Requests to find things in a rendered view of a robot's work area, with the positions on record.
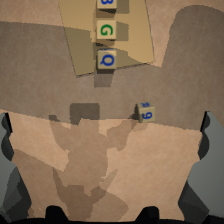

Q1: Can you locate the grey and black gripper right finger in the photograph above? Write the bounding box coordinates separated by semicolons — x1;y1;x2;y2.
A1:
178;111;224;224

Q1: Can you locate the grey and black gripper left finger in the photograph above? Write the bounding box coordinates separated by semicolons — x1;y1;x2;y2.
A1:
0;112;32;224

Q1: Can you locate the tan letter block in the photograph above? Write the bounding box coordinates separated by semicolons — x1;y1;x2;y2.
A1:
97;0;117;10
97;20;117;40
136;101;155;123
97;48;117;69

